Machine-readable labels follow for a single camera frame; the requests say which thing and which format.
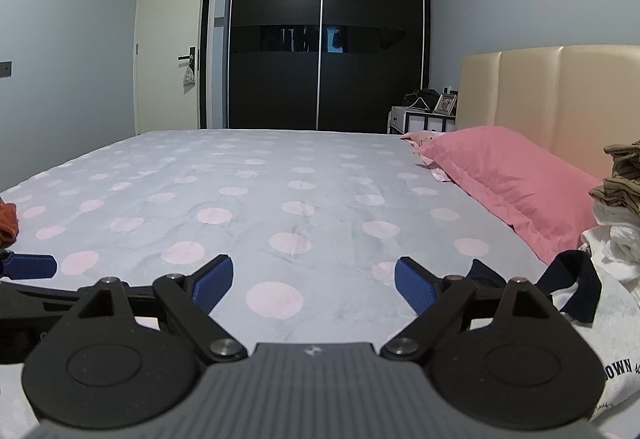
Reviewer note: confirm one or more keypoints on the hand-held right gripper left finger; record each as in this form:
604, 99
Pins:
212, 284

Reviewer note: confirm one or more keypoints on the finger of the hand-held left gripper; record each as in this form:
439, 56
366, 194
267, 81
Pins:
30, 266

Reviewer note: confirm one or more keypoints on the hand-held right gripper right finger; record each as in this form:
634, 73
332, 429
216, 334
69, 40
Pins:
415, 286

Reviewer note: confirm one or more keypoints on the light grey sweatshirt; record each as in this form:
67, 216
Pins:
615, 319

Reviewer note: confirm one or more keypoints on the orange-brown cloth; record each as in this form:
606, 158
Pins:
7, 221

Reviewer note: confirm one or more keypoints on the pink patterned pillow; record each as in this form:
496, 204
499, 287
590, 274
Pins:
420, 136

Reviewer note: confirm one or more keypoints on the white nightstand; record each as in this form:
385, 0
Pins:
420, 121

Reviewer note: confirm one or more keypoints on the black bag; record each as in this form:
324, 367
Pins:
417, 95

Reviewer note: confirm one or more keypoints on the small hanging pouch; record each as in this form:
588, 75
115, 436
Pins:
189, 78

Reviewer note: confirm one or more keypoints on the white ribbed garment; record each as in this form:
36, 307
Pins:
620, 244

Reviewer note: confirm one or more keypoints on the black sliding-door wardrobe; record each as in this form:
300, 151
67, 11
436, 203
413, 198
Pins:
275, 69

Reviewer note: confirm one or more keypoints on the olive green folded garment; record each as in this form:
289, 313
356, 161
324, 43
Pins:
622, 189

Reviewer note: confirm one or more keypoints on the beige padded headboard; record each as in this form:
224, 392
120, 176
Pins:
550, 89

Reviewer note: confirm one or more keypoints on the white door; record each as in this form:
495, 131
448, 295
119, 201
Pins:
165, 29

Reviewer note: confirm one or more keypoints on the photo frame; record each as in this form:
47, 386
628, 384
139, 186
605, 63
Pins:
445, 103

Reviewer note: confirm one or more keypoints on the grey wall switch panel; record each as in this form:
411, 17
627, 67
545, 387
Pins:
5, 69

